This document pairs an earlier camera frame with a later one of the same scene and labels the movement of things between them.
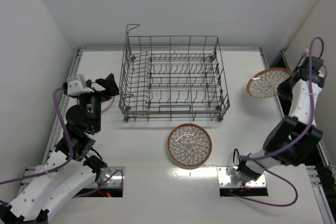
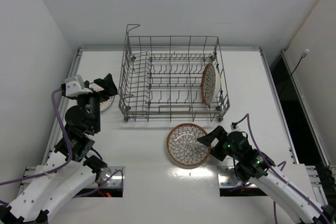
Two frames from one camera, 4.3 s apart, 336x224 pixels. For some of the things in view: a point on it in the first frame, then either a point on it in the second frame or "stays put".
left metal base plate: [112, 177] stays put
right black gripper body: [286, 87] to [219, 143]
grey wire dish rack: [171, 76] stays put
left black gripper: [99, 89] stays put
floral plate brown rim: [264, 83] to [210, 84]
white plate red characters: [105, 105] stays put
